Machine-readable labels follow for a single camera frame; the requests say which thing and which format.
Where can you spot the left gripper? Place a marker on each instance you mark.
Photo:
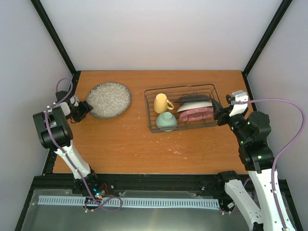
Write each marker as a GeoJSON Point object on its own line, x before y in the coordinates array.
{"type": "Point", "coordinates": [86, 108]}

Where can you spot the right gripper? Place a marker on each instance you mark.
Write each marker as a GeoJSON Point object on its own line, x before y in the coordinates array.
{"type": "Point", "coordinates": [218, 112]}

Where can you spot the pink polka dot plate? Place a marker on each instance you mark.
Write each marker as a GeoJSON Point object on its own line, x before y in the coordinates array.
{"type": "Point", "coordinates": [196, 114]}

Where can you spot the striped brown dinner plate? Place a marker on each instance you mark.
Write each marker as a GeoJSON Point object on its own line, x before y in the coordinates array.
{"type": "Point", "coordinates": [193, 98]}

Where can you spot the white floral patterned plate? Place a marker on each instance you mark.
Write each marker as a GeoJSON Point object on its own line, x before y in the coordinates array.
{"type": "Point", "coordinates": [194, 105]}

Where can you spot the black wire dish rack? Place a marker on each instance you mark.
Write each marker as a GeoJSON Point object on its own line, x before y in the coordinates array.
{"type": "Point", "coordinates": [174, 93]}

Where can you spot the light green ceramic bowl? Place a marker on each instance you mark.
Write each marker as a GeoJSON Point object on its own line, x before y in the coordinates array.
{"type": "Point", "coordinates": [166, 121]}

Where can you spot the yellow ceramic mug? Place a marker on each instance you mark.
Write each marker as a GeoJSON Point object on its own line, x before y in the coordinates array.
{"type": "Point", "coordinates": [162, 103]}

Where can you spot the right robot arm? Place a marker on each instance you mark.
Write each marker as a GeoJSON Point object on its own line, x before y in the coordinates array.
{"type": "Point", "coordinates": [269, 214]}

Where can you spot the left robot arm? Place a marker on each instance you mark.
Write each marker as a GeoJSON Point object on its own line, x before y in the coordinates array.
{"type": "Point", "coordinates": [55, 134]}

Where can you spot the grey speckled plate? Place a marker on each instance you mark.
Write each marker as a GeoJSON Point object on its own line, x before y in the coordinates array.
{"type": "Point", "coordinates": [109, 100]}

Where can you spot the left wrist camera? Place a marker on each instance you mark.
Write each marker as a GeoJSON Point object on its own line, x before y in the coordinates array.
{"type": "Point", "coordinates": [74, 100]}

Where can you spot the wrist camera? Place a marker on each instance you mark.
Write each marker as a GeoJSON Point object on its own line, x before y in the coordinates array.
{"type": "Point", "coordinates": [74, 100]}
{"type": "Point", "coordinates": [238, 102]}

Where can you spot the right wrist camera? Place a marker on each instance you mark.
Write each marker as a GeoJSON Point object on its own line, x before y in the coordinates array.
{"type": "Point", "coordinates": [238, 102]}

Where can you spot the black aluminium frame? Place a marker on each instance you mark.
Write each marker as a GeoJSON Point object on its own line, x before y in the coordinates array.
{"type": "Point", "coordinates": [147, 182]}

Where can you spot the light blue cable duct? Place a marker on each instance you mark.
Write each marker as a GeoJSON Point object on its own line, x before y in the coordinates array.
{"type": "Point", "coordinates": [131, 202]}

